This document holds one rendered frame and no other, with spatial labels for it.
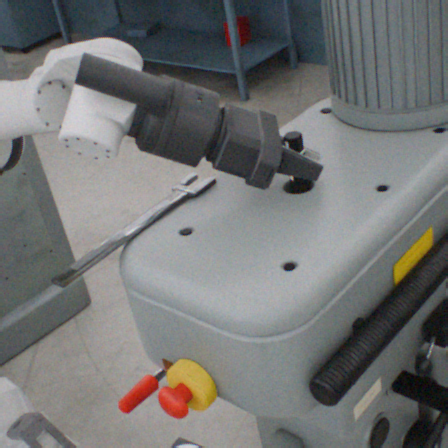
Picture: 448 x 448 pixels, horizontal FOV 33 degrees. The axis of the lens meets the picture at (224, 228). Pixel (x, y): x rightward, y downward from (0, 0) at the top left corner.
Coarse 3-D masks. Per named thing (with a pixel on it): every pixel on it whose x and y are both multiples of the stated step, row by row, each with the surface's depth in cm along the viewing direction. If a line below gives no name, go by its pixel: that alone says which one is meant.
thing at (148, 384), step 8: (160, 368) 95; (144, 376) 94; (152, 376) 93; (160, 376) 94; (136, 384) 93; (144, 384) 92; (152, 384) 93; (128, 392) 92; (136, 392) 92; (144, 392) 92; (152, 392) 93; (120, 400) 91; (128, 400) 91; (136, 400) 91; (144, 400) 92; (120, 408) 91; (128, 408) 90
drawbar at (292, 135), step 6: (288, 132) 87; (294, 132) 87; (288, 138) 86; (294, 138) 86; (300, 138) 86; (288, 144) 86; (294, 144) 86; (300, 144) 86; (294, 150) 86; (300, 150) 87; (294, 180) 89; (300, 180) 89; (306, 180) 89; (294, 186) 89; (300, 186) 89; (306, 186) 89; (294, 192) 90; (300, 192) 89
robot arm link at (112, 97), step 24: (96, 72) 76; (120, 72) 77; (144, 72) 79; (72, 96) 81; (96, 96) 80; (120, 96) 78; (144, 96) 78; (168, 96) 78; (72, 120) 79; (96, 120) 79; (120, 120) 80; (144, 120) 81; (168, 120) 81; (72, 144) 81; (96, 144) 80; (120, 144) 82; (144, 144) 82
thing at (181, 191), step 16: (192, 176) 95; (176, 192) 92; (192, 192) 92; (160, 208) 90; (128, 224) 88; (144, 224) 88; (112, 240) 86; (128, 240) 86; (96, 256) 83; (64, 272) 82; (80, 272) 82
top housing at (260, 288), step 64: (320, 128) 102; (256, 192) 90; (320, 192) 88; (384, 192) 85; (128, 256) 84; (192, 256) 81; (256, 256) 79; (320, 256) 77; (384, 256) 83; (192, 320) 78; (256, 320) 73; (320, 320) 75; (256, 384) 77
